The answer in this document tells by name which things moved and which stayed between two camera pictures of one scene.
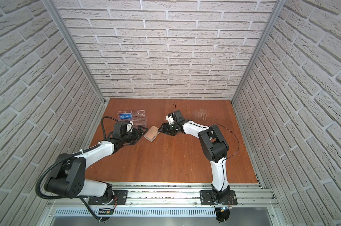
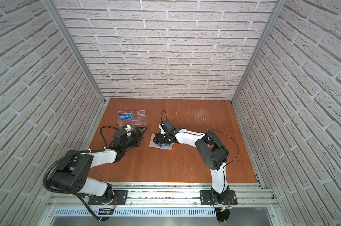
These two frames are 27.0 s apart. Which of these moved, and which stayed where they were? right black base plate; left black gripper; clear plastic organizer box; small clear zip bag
Moved: small clear zip bag
Stayed: right black base plate; left black gripper; clear plastic organizer box
